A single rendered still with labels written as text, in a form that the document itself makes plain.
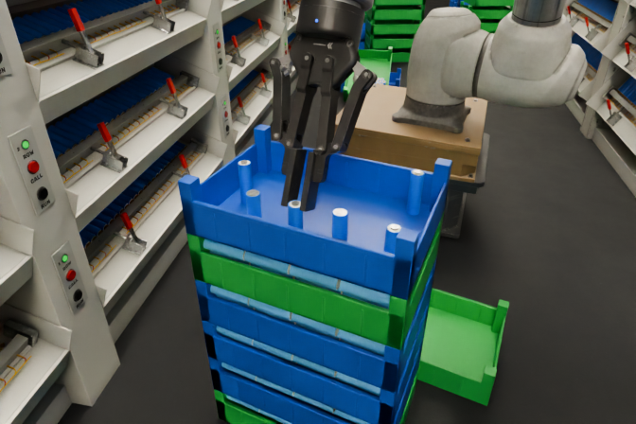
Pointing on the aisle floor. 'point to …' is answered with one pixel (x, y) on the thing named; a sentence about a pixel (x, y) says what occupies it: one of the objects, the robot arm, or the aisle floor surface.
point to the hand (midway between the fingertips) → (302, 179)
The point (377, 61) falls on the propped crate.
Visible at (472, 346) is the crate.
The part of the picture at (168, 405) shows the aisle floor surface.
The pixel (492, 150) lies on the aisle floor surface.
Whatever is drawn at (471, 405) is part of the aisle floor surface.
